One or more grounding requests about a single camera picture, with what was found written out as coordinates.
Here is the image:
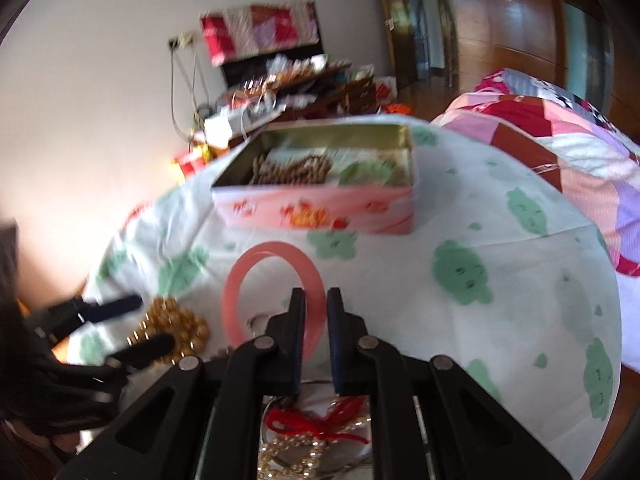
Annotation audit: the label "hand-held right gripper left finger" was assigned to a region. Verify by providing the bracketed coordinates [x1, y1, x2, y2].
[60, 287, 307, 480]

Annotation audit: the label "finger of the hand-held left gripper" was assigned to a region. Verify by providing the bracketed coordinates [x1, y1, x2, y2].
[104, 333, 177, 375]
[30, 294, 144, 342]

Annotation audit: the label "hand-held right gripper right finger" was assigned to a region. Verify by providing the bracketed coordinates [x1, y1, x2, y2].
[326, 287, 571, 480]

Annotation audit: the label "gold bead bracelet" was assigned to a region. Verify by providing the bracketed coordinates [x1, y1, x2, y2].
[131, 296, 212, 361]

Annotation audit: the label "pink bangle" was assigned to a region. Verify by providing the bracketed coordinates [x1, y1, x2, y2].
[221, 241, 325, 363]

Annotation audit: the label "red tassel cord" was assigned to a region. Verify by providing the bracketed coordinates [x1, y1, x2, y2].
[265, 397, 372, 447]

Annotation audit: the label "pearl necklace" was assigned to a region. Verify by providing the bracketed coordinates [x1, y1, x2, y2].
[257, 417, 373, 480]

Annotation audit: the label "silver bangle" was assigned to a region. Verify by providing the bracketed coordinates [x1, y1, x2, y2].
[260, 379, 373, 477]

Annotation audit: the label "pink tin box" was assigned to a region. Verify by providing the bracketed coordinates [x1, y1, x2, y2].
[210, 124, 417, 237]

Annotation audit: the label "green cloud print tablecloth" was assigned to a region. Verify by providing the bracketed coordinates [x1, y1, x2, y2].
[65, 115, 623, 480]

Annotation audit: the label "red and yellow bag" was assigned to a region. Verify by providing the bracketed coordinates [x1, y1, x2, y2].
[172, 142, 232, 182]

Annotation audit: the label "green jade bangle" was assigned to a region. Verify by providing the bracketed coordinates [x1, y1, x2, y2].
[339, 160, 407, 187]

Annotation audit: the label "white cardboard box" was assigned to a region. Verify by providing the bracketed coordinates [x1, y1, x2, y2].
[204, 107, 287, 137]

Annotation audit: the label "wooden television cabinet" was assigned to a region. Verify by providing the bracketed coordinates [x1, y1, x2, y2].
[215, 62, 381, 122]

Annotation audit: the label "black television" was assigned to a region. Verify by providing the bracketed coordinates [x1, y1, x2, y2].
[220, 42, 326, 88]

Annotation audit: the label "pink patchwork quilt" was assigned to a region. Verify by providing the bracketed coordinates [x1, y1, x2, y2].
[430, 67, 640, 278]

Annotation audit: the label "red patchwork television cover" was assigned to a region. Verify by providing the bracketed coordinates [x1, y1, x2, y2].
[200, 1, 321, 66]

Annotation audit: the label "wooden door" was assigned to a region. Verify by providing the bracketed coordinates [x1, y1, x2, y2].
[371, 0, 407, 83]

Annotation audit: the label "brown wooden wardrobe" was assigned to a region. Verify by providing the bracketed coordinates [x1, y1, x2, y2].
[445, 0, 617, 111]

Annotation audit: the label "brown bead bracelet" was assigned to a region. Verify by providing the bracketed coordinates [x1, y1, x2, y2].
[249, 152, 335, 187]

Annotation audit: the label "hanging power cables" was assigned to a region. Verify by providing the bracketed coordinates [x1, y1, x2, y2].
[169, 47, 212, 137]

